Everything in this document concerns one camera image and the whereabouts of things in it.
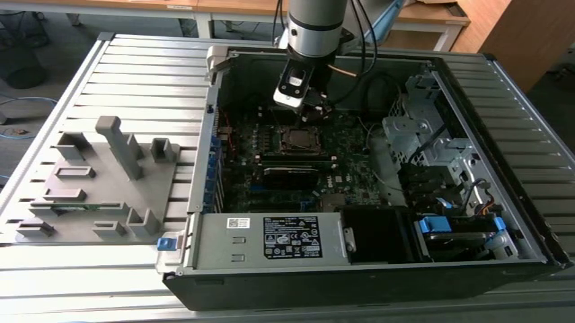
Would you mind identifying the silver green CPU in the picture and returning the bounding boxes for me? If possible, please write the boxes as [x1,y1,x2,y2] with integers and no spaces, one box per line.
[287,129,318,149]

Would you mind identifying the metal socket cover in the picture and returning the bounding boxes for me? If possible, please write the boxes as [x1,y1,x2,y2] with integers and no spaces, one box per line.
[280,127,327,155]

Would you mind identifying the CPU socket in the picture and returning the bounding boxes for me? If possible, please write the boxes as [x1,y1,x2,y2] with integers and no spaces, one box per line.
[278,126,330,156]

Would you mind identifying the metal drive cage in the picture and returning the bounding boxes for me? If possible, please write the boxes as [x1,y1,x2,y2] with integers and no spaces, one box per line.
[382,72,489,203]

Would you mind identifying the green motherboard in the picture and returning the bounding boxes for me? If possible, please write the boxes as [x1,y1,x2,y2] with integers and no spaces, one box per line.
[218,110,397,215]

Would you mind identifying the black graphics card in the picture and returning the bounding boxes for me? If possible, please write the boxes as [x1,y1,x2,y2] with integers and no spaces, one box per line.
[263,167,320,189]

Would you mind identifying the wooden desk white legs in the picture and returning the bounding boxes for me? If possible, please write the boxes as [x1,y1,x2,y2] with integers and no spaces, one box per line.
[196,0,473,52]
[0,0,212,40]

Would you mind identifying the silver chipset heatsink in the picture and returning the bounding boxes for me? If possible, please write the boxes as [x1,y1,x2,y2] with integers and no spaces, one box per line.
[320,193,349,211]

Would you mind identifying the wooden cabinet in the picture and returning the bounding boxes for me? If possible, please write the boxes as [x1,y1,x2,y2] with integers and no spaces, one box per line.
[451,0,575,95]

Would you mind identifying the blue disk carrier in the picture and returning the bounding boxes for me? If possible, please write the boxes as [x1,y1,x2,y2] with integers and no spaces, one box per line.
[487,217,517,260]
[415,215,494,262]

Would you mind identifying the grey power supply unit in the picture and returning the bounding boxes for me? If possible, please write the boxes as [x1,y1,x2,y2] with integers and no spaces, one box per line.
[191,211,351,271]

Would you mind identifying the grey parts rack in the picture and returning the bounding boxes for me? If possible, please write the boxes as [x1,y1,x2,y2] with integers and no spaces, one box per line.
[15,115,190,244]

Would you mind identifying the black PC case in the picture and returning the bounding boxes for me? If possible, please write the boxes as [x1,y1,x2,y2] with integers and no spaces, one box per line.
[155,45,574,312]

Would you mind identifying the green RAM stick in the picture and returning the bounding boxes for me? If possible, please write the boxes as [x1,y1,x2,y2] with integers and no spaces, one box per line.
[50,203,103,212]

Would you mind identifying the black waste bin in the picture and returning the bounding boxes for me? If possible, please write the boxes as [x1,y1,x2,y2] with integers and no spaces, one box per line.
[4,46,48,90]

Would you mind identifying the black mesh basket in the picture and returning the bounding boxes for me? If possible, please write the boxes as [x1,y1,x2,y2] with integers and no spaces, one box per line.
[0,9,51,50]

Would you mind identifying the copper cable sleeve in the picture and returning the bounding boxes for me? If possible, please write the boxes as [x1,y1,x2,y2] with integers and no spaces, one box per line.
[327,63,359,77]

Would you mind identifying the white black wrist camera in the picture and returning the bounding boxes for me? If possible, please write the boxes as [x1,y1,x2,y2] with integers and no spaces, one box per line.
[272,62,316,109]

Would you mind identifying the black looped cable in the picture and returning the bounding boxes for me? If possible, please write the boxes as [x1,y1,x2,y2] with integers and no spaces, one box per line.
[365,72,405,117]

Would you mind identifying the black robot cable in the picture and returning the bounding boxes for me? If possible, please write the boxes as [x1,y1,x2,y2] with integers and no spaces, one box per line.
[331,0,382,102]

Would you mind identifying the thin grey wire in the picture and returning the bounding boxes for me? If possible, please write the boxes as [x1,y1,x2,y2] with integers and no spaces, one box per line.
[363,122,406,193]

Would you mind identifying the grey case release handle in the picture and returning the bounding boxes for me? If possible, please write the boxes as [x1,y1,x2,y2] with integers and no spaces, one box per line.
[206,46,231,83]

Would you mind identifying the thin red wire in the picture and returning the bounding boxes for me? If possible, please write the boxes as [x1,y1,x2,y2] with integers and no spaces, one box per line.
[219,107,238,151]

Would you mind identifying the multicoloured wire bundle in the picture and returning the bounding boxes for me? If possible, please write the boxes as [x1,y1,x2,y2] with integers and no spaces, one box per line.
[462,178,502,218]

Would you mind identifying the blue floor cable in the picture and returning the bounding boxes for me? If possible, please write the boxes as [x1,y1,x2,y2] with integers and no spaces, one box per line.
[0,96,59,141]

